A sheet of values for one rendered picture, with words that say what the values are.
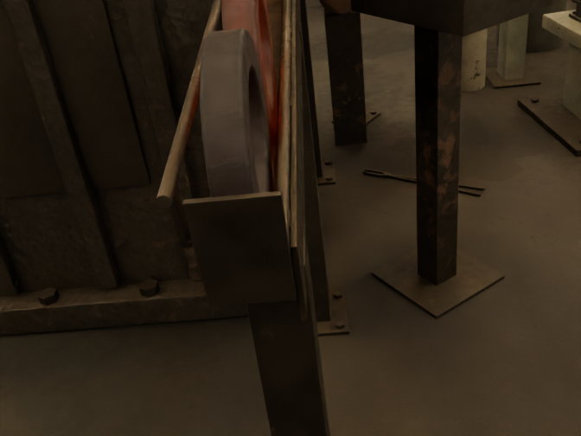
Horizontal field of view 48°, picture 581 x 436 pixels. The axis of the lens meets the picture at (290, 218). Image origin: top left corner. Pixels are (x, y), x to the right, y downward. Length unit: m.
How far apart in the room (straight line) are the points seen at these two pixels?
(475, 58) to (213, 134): 1.94
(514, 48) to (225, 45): 1.99
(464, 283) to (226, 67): 1.02
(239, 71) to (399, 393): 0.83
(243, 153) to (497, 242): 1.16
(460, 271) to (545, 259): 0.19
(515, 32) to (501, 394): 1.49
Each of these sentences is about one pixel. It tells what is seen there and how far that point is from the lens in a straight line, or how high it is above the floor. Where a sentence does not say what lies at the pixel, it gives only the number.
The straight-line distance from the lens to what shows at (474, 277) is 1.46.
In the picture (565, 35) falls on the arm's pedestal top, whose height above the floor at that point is 0.28.
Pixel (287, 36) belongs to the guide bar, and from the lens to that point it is 0.87.
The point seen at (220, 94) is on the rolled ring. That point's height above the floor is 0.72.
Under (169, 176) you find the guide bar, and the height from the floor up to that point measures 0.66.
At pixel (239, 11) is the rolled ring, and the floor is 0.74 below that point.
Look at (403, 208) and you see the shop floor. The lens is 1.70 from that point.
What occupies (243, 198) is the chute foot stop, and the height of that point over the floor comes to 0.65.
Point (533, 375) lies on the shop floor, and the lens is 1.27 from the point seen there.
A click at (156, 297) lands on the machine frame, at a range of 1.40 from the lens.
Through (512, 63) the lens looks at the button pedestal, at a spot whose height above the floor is 0.07.
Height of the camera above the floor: 0.89
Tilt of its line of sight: 31 degrees down
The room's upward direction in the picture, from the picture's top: 8 degrees counter-clockwise
